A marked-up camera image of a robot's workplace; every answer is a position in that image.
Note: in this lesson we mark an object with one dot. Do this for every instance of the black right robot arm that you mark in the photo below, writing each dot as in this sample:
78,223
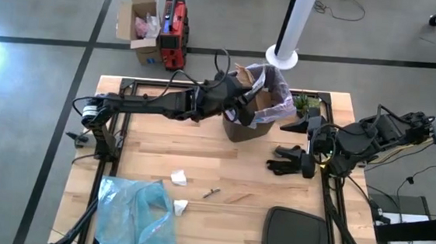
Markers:
376,142

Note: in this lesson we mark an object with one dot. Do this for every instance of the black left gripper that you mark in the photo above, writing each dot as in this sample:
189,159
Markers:
220,99

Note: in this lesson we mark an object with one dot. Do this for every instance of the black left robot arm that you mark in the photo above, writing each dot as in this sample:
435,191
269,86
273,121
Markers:
145,106

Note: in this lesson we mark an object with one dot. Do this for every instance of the open cardboard box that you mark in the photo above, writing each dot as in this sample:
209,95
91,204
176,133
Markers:
141,1

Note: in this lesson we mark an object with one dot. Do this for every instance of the dark plastic trash bin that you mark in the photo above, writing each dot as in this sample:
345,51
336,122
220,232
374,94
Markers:
246,132

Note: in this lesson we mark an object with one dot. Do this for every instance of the small grey stick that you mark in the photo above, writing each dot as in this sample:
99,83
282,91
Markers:
211,193

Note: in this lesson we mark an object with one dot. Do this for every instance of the small black clamp device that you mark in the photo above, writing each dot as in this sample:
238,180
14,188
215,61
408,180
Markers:
78,138

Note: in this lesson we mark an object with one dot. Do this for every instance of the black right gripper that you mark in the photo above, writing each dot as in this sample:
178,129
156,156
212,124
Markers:
323,146

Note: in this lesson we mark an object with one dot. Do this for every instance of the red tool case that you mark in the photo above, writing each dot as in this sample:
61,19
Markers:
172,36

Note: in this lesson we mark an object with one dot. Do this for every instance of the black plastic bin lid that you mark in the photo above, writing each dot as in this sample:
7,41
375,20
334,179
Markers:
294,237

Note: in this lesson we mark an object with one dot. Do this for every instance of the white pole with round base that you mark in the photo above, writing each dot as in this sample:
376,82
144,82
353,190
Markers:
296,19

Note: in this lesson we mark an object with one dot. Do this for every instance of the pink wrapped item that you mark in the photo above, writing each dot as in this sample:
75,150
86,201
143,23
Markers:
140,27

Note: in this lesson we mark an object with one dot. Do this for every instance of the small potted succulent plant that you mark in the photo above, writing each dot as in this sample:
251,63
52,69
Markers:
306,103

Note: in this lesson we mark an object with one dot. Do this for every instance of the translucent blue plastic bag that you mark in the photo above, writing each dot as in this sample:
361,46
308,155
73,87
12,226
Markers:
132,220

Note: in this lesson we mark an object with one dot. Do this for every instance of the brown paper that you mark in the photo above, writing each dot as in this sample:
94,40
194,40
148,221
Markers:
245,75

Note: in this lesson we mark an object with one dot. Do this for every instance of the black rig frame beam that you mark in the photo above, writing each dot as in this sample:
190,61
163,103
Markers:
420,231

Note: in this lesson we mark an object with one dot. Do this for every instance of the black aluminium table frame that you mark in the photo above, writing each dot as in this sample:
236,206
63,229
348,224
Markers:
126,138

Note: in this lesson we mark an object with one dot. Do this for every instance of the black fabric gloves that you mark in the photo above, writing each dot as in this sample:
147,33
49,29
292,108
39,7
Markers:
282,168

